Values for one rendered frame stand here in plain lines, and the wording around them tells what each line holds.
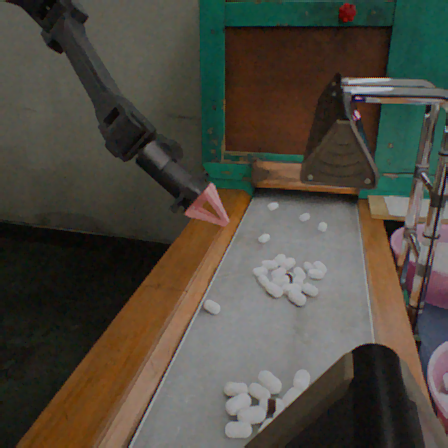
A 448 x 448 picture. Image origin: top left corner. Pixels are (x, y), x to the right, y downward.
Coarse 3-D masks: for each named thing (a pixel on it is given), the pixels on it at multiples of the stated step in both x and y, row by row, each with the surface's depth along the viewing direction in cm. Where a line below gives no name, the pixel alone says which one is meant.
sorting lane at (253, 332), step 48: (240, 240) 104; (288, 240) 104; (336, 240) 104; (240, 288) 84; (336, 288) 84; (192, 336) 71; (240, 336) 71; (288, 336) 71; (336, 336) 71; (192, 384) 61; (288, 384) 61; (144, 432) 53; (192, 432) 54
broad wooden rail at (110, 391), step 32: (224, 192) 128; (192, 224) 107; (192, 256) 91; (160, 288) 80; (192, 288) 81; (128, 320) 71; (160, 320) 71; (96, 352) 63; (128, 352) 63; (160, 352) 65; (64, 384) 58; (96, 384) 58; (128, 384) 58; (64, 416) 53; (96, 416) 53; (128, 416) 54
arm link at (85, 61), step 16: (64, 0) 95; (64, 16) 92; (80, 16) 94; (64, 32) 91; (80, 32) 93; (64, 48) 91; (80, 48) 88; (80, 64) 87; (96, 64) 86; (80, 80) 87; (96, 80) 84; (112, 80) 87; (96, 96) 83; (112, 96) 80; (96, 112) 82; (112, 112) 80; (128, 112) 78; (112, 128) 79; (128, 128) 78; (112, 144) 79; (128, 144) 80
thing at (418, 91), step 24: (360, 96) 61; (384, 96) 61; (408, 96) 60; (432, 96) 59; (432, 120) 75; (432, 144) 77; (432, 192) 66; (408, 216) 83; (432, 216) 66; (408, 240) 81; (432, 240) 67; (408, 264) 86; (432, 264) 70; (408, 312) 74
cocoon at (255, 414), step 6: (246, 408) 54; (252, 408) 54; (258, 408) 54; (240, 414) 54; (246, 414) 54; (252, 414) 54; (258, 414) 54; (264, 414) 54; (240, 420) 54; (246, 420) 54; (252, 420) 54; (258, 420) 54
